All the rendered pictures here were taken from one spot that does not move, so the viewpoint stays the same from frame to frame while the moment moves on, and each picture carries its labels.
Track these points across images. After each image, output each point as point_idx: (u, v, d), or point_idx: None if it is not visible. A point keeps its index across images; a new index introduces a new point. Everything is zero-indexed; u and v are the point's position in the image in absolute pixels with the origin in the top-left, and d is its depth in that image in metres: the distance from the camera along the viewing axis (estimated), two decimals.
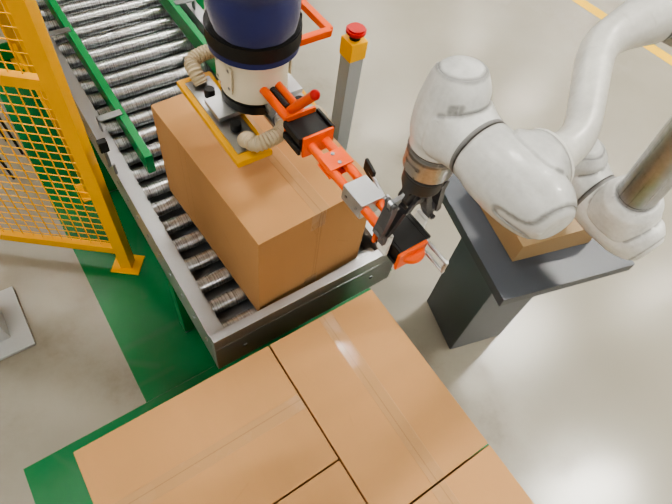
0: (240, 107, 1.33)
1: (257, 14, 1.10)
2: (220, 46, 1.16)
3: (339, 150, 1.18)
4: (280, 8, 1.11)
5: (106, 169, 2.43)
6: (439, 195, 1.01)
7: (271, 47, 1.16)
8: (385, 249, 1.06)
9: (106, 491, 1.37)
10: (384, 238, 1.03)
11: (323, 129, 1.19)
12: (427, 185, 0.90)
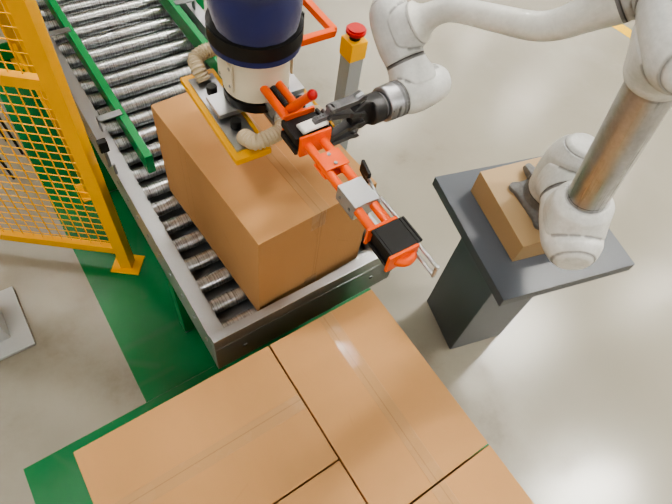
0: (241, 105, 1.33)
1: (259, 13, 1.10)
2: (220, 44, 1.17)
3: (336, 151, 1.18)
4: (282, 7, 1.11)
5: (106, 169, 2.43)
6: (347, 100, 1.23)
7: (271, 46, 1.17)
8: None
9: (106, 491, 1.37)
10: None
11: (321, 129, 1.19)
12: None
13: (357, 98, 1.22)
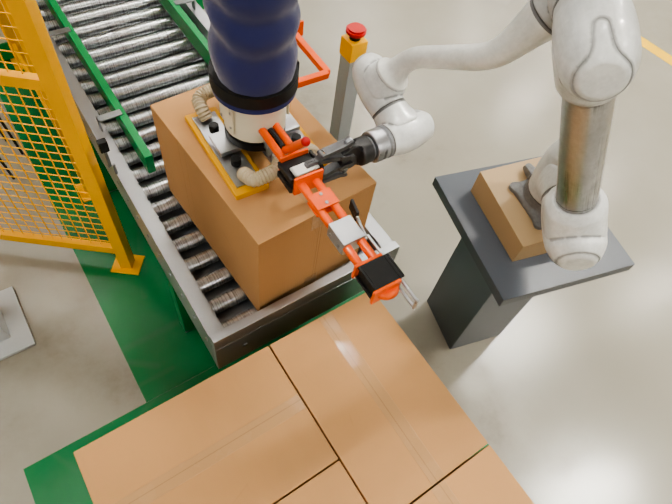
0: (241, 144, 1.44)
1: (257, 68, 1.21)
2: (222, 93, 1.28)
3: (327, 191, 1.29)
4: (279, 62, 1.22)
5: (106, 169, 2.43)
6: (337, 145, 1.34)
7: (268, 95, 1.28)
8: None
9: (106, 491, 1.37)
10: None
11: (314, 171, 1.31)
12: None
13: (346, 143, 1.33)
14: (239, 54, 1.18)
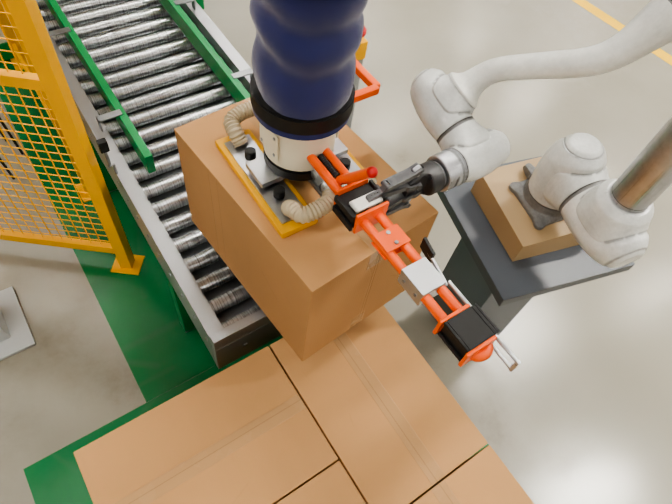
0: (285, 173, 1.25)
1: (313, 87, 1.02)
2: (269, 116, 1.09)
3: (395, 228, 1.10)
4: (337, 80, 1.03)
5: (106, 169, 2.43)
6: (402, 173, 1.14)
7: (324, 118, 1.08)
8: None
9: (106, 491, 1.37)
10: None
11: (378, 205, 1.11)
12: None
13: (413, 172, 1.13)
14: (292, 70, 0.99)
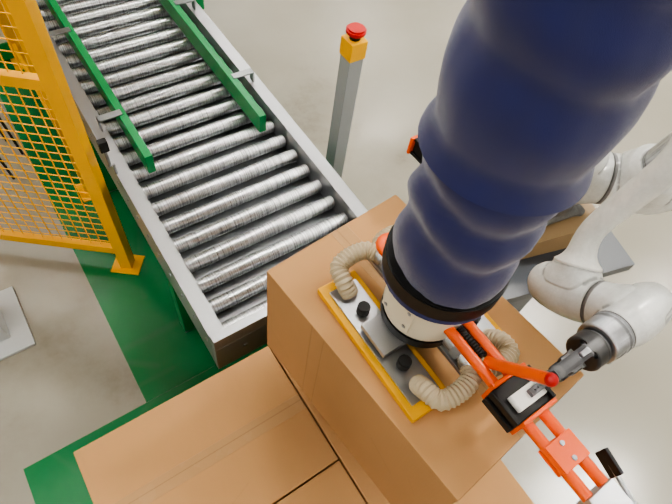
0: (412, 341, 1.05)
1: (482, 280, 0.82)
2: (415, 302, 0.89)
3: (569, 435, 0.90)
4: (510, 269, 0.83)
5: (106, 169, 2.43)
6: (567, 356, 0.95)
7: (483, 304, 0.88)
8: None
9: (106, 491, 1.37)
10: None
11: (545, 404, 0.91)
12: None
13: (582, 356, 0.94)
14: (463, 268, 0.79)
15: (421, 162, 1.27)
